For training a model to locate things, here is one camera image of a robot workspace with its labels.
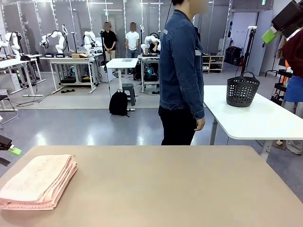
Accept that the grey plastic stool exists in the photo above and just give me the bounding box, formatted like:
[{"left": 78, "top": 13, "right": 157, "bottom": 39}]
[{"left": 122, "top": 83, "right": 137, "bottom": 106}]

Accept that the black backpack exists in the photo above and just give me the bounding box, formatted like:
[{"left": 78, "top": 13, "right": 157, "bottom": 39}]
[{"left": 108, "top": 89, "right": 130, "bottom": 118}]

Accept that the black tripod with white top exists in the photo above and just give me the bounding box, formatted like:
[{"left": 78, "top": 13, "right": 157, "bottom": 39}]
[{"left": 236, "top": 26, "right": 258, "bottom": 78}]

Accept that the person's right hand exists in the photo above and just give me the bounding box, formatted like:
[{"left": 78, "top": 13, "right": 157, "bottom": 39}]
[{"left": 193, "top": 117, "right": 205, "bottom": 131}]

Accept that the standing person in white t-shirt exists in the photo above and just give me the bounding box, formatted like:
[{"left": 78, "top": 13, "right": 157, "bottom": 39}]
[{"left": 125, "top": 22, "right": 140, "bottom": 59}]

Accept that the person's right forearm denim sleeve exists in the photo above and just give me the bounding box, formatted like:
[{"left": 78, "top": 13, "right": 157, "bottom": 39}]
[{"left": 188, "top": 89, "right": 205, "bottom": 120}]

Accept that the black utility cart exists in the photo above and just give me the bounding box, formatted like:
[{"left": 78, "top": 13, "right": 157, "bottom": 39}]
[{"left": 271, "top": 70, "right": 294, "bottom": 106}]

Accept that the person in maroon top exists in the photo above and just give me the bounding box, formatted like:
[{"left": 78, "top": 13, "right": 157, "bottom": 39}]
[{"left": 283, "top": 29, "right": 303, "bottom": 112}]

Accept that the pink towel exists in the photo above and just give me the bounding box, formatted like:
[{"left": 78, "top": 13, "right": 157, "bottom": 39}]
[{"left": 0, "top": 154, "right": 78, "bottom": 210}]

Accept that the computer tower with green light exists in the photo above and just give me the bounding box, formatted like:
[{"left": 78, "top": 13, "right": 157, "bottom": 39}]
[{"left": 142, "top": 62, "right": 160, "bottom": 82}]

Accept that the black suitcase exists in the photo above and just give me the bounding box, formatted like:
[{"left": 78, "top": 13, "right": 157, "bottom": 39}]
[{"left": 224, "top": 46, "right": 243, "bottom": 66}]

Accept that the black perforated laundry basket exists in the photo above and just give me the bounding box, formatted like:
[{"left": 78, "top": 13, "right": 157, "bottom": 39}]
[{"left": 226, "top": 71, "right": 260, "bottom": 108}]

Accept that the black clothes rack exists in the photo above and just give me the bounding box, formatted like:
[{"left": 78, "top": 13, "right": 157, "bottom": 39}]
[{"left": 265, "top": 35, "right": 294, "bottom": 78}]

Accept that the person in denim jacket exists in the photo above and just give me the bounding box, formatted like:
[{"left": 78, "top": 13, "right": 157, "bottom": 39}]
[{"left": 158, "top": 0, "right": 209, "bottom": 146}]

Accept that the long white robot desk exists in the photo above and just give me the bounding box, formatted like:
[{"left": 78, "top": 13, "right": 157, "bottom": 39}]
[{"left": 40, "top": 55, "right": 102, "bottom": 94}]

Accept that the standing person in black shirt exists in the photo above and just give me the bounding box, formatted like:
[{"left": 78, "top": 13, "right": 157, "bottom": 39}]
[{"left": 101, "top": 21, "right": 118, "bottom": 62}]

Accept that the white desk with seated person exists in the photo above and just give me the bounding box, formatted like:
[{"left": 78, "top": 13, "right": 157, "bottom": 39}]
[{"left": 0, "top": 53, "right": 47, "bottom": 97}]

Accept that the white desk with computer tower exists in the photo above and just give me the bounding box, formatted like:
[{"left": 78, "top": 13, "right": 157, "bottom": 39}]
[{"left": 137, "top": 53, "right": 161, "bottom": 93}]

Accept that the wooden shoe rack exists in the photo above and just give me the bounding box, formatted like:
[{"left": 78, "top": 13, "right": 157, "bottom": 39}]
[{"left": 202, "top": 54, "right": 225, "bottom": 73}]

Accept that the grey door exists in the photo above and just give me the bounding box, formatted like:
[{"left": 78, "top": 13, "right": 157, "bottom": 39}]
[{"left": 254, "top": 9, "right": 274, "bottom": 76}]

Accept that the small white standing desk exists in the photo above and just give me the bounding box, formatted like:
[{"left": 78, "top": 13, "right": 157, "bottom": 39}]
[{"left": 106, "top": 58, "right": 139, "bottom": 112}]

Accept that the large white table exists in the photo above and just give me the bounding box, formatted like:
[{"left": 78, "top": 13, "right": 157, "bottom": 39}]
[{"left": 203, "top": 85, "right": 303, "bottom": 163}]

